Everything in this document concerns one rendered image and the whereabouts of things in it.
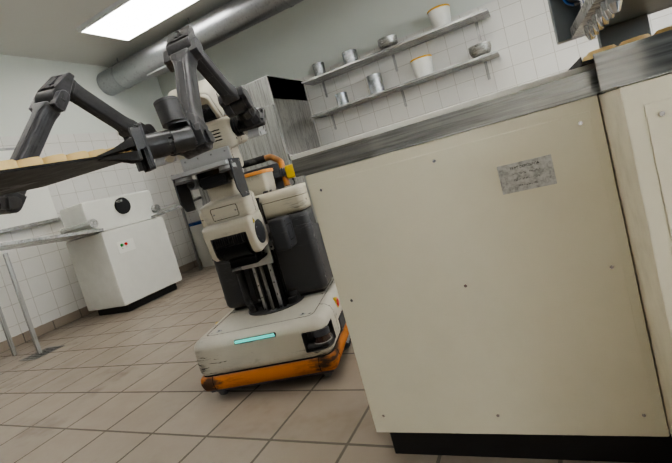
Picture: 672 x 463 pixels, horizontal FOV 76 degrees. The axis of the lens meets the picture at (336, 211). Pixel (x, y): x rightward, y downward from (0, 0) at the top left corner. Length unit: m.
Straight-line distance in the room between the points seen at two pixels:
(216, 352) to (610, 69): 1.68
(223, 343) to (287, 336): 0.29
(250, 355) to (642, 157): 1.56
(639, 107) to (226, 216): 1.48
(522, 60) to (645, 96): 4.27
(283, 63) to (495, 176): 5.10
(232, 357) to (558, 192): 1.44
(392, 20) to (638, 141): 4.71
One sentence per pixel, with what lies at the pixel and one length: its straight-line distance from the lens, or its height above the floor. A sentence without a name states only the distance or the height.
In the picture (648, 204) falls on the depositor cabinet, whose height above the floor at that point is 0.64.
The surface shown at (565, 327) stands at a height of 0.35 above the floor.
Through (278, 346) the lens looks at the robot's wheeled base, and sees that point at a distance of 1.87.
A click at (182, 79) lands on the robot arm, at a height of 1.18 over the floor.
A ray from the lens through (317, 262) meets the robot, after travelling 2.05.
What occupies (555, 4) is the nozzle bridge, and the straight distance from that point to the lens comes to 1.54.
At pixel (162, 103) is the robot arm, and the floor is 1.08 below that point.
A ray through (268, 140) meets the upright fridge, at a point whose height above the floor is 1.36.
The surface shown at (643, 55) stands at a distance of 1.01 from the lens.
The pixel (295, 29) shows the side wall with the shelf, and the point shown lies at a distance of 5.92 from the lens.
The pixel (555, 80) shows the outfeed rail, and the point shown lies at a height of 0.89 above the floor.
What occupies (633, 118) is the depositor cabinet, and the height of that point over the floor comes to 0.78.
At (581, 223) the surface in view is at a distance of 1.05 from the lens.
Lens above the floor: 0.83
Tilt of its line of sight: 5 degrees down
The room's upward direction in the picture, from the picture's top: 15 degrees counter-clockwise
